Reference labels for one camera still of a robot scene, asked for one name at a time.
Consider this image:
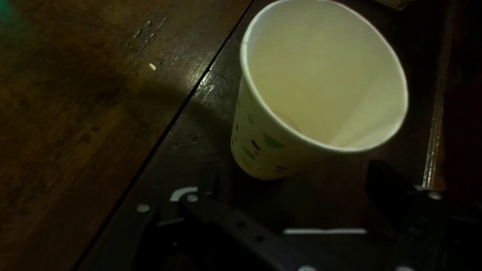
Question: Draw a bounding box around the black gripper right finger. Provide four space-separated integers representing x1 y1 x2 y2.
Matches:
365 160 482 271

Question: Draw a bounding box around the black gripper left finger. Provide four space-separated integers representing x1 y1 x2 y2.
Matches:
134 187 322 271

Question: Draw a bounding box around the white dotted paper cup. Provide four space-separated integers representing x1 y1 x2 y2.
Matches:
230 0 408 181

